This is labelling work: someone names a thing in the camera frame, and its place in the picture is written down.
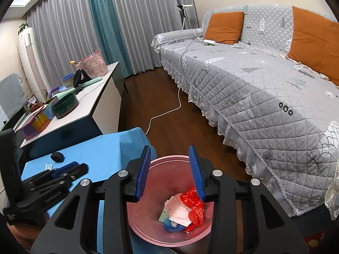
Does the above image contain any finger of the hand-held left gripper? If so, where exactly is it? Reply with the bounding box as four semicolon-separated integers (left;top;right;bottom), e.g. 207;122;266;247
26;161;80;185
32;163;89;191

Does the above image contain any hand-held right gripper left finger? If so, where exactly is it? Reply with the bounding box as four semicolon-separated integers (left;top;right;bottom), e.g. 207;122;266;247
30;145;152;254

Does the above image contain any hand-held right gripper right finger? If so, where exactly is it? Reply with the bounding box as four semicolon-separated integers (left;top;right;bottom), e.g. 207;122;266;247
189;145;310;254

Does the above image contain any red plastic bag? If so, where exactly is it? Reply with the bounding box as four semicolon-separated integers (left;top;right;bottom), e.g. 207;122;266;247
180;186;205;226

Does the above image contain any white torn carton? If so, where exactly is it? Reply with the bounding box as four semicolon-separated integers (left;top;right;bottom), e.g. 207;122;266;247
164;194;192;224

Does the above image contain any pink plastic bin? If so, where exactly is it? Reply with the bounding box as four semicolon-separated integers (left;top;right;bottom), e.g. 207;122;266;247
126;156;215;248

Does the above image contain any person's left forearm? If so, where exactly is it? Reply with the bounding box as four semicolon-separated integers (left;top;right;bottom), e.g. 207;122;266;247
7;222;44;253

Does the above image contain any colourful tin box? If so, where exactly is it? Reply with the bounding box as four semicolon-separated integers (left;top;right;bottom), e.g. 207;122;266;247
16;104;53;141

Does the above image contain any blue plastic bag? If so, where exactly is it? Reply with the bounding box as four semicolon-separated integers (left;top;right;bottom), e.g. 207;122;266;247
164;217;186;233

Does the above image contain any pink box lid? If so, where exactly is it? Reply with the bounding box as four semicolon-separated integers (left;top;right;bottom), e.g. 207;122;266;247
16;105;45;130

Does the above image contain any dark green round basin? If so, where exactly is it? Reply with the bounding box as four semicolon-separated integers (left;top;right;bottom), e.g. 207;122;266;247
51;92;79;119

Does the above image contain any dark television stand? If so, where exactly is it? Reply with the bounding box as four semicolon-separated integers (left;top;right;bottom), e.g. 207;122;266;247
0;103;29;149

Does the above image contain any white top coffee table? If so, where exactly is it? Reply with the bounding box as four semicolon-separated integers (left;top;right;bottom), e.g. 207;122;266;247
20;61;129;159

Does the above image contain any stack of colourful bowls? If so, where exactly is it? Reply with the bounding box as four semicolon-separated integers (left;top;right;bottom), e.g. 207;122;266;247
61;73;76;88

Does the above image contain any television with grey cover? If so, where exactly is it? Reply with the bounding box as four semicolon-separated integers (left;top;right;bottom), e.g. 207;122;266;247
0;72;28;131

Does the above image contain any light green rolled mat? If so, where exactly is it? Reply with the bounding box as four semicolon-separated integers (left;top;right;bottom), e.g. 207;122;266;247
58;76;103;94

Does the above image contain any black bowl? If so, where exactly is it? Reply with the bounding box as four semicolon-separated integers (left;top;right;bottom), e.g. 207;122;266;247
73;69;92;88

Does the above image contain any sofa with grey quilted cover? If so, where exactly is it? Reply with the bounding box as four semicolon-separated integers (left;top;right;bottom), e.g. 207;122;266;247
151;4;339;219

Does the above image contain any pink lace basket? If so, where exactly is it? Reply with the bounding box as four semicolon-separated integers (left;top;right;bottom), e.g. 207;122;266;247
75;52;108;79

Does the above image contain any white standing air conditioner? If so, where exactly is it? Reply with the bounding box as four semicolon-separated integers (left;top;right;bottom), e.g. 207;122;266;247
17;27;53;104

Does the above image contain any white lace cloth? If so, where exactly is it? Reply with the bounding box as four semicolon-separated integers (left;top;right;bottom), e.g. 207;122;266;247
324;159;339;220

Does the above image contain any red patterned object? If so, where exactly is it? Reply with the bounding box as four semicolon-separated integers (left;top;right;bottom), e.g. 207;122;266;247
304;231;329;252

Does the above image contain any grey curtain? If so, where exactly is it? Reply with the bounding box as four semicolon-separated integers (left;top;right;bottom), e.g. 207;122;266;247
107;0;199;75
26;0;102;90

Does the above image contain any small orange cushion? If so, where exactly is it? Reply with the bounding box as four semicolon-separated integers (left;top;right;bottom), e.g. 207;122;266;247
204;11;245;45

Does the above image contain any teal curtain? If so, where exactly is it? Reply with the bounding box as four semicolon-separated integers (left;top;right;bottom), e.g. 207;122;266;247
85;0;134;78

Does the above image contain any large orange cushion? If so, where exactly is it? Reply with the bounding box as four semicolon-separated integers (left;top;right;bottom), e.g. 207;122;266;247
287;6;339;86

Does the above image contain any white power cable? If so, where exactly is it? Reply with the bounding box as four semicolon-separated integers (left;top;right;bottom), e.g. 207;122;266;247
144;28;206;135

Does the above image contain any white stand with camera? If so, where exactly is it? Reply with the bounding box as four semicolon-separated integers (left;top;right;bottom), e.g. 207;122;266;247
177;4;194;29

